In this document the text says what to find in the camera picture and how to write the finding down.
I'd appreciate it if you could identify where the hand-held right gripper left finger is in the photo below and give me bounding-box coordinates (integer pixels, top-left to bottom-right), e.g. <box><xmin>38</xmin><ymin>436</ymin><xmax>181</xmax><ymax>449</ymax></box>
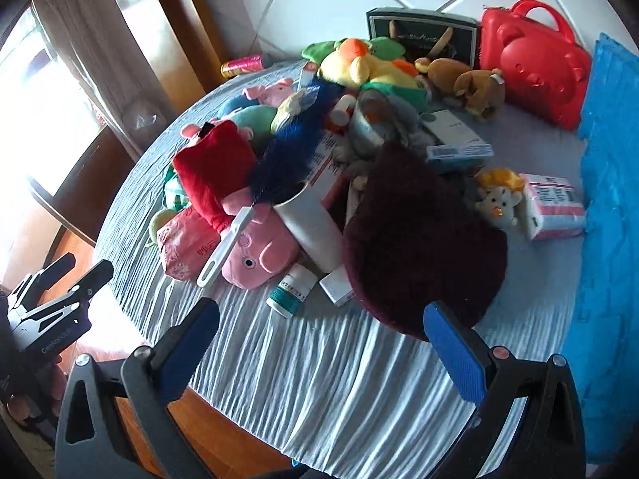
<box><xmin>55</xmin><ymin>298</ymin><xmax>220</xmax><ymax>479</ymax></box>

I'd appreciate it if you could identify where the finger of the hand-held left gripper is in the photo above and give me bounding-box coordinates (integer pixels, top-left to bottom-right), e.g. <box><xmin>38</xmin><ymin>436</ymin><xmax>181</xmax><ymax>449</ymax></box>
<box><xmin>20</xmin><ymin>260</ymin><xmax>115</xmax><ymax>327</ymax></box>
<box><xmin>7</xmin><ymin>253</ymin><xmax>77</xmax><ymax>306</ymax></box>

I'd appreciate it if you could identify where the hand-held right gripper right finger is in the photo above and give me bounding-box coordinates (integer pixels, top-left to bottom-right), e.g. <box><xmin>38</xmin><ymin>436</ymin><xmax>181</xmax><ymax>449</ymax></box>
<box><xmin>423</xmin><ymin>302</ymin><xmax>586</xmax><ymax>479</ymax></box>

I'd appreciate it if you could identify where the maroon knitted hat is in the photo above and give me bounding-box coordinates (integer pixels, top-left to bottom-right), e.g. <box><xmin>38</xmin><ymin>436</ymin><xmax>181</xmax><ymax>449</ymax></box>
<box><xmin>342</xmin><ymin>142</ymin><xmax>509</xmax><ymax>337</ymax></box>

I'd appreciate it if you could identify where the blue plastic crate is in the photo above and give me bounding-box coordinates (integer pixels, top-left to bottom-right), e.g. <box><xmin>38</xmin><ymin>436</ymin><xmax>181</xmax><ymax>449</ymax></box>
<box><xmin>564</xmin><ymin>32</ymin><xmax>639</xmax><ymax>465</ymax></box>

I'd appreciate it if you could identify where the person's left hand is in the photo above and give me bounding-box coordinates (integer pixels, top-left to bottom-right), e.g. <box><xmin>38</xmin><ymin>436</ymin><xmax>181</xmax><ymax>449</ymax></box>
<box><xmin>10</xmin><ymin>359</ymin><xmax>68</xmax><ymax>427</ymax></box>

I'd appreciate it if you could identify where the dark wooden cabinet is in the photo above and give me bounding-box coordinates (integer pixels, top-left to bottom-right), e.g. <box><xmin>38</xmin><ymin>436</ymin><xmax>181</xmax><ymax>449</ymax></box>
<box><xmin>27</xmin><ymin>127</ymin><xmax>135</xmax><ymax>250</ymax></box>

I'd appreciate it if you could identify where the pink plastic packet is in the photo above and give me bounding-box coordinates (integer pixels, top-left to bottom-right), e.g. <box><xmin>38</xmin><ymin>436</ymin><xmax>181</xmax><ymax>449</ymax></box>
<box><xmin>157</xmin><ymin>207</ymin><xmax>225</xmax><ymax>281</ymax></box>

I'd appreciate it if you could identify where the white and green medicine bottle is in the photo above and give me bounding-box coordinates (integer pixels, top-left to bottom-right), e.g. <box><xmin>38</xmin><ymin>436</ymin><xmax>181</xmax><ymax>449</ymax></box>
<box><xmin>266</xmin><ymin>263</ymin><xmax>319</xmax><ymax>319</ymax></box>

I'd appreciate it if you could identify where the red plush cloth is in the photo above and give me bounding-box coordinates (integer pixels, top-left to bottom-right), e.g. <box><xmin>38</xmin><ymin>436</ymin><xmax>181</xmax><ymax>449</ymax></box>
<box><xmin>173</xmin><ymin>120</ymin><xmax>303</xmax><ymax>290</ymax></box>

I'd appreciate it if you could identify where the small white box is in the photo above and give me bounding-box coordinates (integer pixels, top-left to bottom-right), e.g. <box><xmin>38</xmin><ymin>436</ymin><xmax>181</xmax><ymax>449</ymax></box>
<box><xmin>319</xmin><ymin>263</ymin><xmax>356</xmax><ymax>307</ymax></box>

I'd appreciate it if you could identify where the green wet wipes packet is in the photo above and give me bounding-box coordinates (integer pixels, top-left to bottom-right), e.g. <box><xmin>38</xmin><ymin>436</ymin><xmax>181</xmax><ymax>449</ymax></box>
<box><xmin>164</xmin><ymin>164</ymin><xmax>193</xmax><ymax>210</ymax></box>

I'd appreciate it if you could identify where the small white and yellow plush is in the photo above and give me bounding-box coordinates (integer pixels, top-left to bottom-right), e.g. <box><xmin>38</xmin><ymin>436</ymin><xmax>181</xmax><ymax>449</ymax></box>
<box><xmin>474</xmin><ymin>168</ymin><xmax>525</xmax><ymax>228</ymax></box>

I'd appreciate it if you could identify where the white cup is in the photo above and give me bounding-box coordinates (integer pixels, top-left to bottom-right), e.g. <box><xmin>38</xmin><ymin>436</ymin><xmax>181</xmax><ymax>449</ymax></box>
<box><xmin>272</xmin><ymin>180</ymin><xmax>345</xmax><ymax>273</ymax></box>

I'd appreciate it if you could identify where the pink and white tissue pack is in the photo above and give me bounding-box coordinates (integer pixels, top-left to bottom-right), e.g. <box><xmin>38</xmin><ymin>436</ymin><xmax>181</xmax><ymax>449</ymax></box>
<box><xmin>519</xmin><ymin>173</ymin><xmax>587</xmax><ymax>241</ymax></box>

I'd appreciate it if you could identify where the clear plastic bag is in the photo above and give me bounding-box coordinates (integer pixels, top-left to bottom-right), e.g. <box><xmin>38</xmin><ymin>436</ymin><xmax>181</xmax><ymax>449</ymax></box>
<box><xmin>120</xmin><ymin>100</ymin><xmax>165</xmax><ymax>133</ymax></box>

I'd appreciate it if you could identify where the blue and white box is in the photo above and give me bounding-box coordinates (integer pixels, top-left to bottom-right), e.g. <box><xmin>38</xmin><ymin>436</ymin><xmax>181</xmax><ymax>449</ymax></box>
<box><xmin>426</xmin><ymin>142</ymin><xmax>493</xmax><ymax>174</ymax></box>

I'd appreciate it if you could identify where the white red striped carton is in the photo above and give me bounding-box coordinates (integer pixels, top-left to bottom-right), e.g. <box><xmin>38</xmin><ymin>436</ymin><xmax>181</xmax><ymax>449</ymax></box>
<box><xmin>307</xmin><ymin>131</ymin><xmax>351</xmax><ymax>206</ymax></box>

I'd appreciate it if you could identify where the white medicine box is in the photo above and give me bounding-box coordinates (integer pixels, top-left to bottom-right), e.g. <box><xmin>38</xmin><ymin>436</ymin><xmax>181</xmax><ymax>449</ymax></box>
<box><xmin>418</xmin><ymin>109</ymin><xmax>481</xmax><ymax>149</ymax></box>

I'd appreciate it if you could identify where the light green plush toy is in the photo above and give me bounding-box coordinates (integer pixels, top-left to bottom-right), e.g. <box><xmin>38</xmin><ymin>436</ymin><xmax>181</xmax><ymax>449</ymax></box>
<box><xmin>232</xmin><ymin>105</ymin><xmax>280</xmax><ymax>141</ymax></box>

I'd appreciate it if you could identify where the blue feather duster brush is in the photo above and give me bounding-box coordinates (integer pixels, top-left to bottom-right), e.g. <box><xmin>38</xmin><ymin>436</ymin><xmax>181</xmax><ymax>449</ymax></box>
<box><xmin>248</xmin><ymin>84</ymin><xmax>345</xmax><ymax>206</ymax></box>

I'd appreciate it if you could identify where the grey plush toy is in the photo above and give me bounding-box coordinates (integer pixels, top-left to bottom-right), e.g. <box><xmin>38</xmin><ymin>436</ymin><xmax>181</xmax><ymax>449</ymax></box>
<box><xmin>344</xmin><ymin>94</ymin><xmax>433</xmax><ymax>160</ymax></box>

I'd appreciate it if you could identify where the grey curtain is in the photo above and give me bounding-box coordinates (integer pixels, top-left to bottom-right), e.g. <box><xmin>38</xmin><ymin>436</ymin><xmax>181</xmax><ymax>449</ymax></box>
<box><xmin>32</xmin><ymin>0</ymin><xmax>175</xmax><ymax>160</ymax></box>

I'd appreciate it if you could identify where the white plastic packet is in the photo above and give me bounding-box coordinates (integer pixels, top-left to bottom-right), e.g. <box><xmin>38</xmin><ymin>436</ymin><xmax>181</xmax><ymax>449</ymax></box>
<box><xmin>272</xmin><ymin>87</ymin><xmax>320</xmax><ymax>133</ymax></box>

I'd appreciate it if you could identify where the brown teddy bear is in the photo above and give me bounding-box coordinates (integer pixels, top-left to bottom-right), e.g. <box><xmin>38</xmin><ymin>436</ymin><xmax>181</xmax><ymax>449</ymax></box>
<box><xmin>415</xmin><ymin>57</ymin><xmax>506</xmax><ymax>123</ymax></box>

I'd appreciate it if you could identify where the orange capped white bottle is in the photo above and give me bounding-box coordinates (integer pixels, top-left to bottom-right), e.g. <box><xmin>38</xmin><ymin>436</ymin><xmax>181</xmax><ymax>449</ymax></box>
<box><xmin>327</xmin><ymin>94</ymin><xmax>357</xmax><ymax>133</ymax></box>

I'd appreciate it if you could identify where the small pink pig plush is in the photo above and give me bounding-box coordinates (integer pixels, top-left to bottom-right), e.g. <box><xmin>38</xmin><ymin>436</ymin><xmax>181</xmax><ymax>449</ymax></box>
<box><xmin>218</xmin><ymin>78</ymin><xmax>295</xmax><ymax>117</ymax></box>

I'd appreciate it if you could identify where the pink and yellow can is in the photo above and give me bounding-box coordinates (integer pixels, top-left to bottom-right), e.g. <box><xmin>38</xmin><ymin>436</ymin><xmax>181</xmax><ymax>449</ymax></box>
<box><xmin>220</xmin><ymin>54</ymin><xmax>273</xmax><ymax>79</ymax></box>

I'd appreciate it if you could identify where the red bear-face suitcase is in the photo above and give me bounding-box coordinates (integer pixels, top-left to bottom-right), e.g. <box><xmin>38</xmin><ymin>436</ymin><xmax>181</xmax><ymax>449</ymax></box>
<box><xmin>479</xmin><ymin>0</ymin><xmax>593</xmax><ymax>131</ymax></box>

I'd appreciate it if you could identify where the yellow and orange plush toy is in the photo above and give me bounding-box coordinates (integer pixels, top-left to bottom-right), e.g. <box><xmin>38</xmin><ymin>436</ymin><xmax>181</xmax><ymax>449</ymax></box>
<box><xmin>319</xmin><ymin>37</ymin><xmax>430</xmax><ymax>111</ymax></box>

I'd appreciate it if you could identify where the black gift box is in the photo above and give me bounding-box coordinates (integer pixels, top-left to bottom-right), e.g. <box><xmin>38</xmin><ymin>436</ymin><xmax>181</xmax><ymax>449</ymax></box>
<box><xmin>366</xmin><ymin>7</ymin><xmax>481</xmax><ymax>68</ymax></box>

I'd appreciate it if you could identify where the wooden wall pillar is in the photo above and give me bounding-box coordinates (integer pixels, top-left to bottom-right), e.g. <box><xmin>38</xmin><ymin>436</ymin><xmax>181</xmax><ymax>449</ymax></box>
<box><xmin>145</xmin><ymin>0</ymin><xmax>235</xmax><ymax>91</ymax></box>

